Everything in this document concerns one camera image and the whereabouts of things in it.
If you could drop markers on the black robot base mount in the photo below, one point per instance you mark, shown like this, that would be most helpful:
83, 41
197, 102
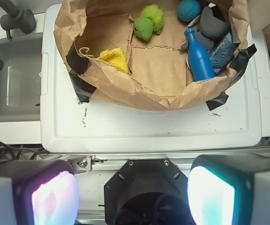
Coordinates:
147, 192

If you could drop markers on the dark grey toy faucet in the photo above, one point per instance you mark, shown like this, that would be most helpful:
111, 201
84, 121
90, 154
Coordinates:
15, 18

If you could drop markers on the grey plush toy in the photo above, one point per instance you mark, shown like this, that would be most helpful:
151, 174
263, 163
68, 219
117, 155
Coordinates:
210, 28

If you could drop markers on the brown paper bag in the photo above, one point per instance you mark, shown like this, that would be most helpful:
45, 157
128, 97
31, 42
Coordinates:
158, 77

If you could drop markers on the black tape strip right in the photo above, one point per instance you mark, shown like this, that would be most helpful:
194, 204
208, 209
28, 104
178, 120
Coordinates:
239, 64

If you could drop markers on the yellow cloth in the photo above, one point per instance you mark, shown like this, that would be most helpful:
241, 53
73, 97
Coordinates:
116, 58

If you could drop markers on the aluminium rail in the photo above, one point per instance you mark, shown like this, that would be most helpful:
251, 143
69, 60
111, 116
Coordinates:
81, 163

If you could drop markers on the blue ball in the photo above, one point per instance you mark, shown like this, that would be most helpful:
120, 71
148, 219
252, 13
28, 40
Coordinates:
188, 10

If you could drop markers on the blue plastic bottle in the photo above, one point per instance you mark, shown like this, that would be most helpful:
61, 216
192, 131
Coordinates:
198, 58

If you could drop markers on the green plush animal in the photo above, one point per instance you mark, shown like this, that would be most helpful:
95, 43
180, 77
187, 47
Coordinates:
151, 20

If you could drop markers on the grey toy sink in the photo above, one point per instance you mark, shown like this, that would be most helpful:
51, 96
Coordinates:
20, 83

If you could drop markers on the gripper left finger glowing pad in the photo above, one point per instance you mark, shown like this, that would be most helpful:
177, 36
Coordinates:
38, 193

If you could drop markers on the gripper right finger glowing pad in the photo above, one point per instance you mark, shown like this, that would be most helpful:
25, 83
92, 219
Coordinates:
230, 189

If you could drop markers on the blue sponge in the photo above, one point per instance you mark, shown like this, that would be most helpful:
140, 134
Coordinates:
222, 53

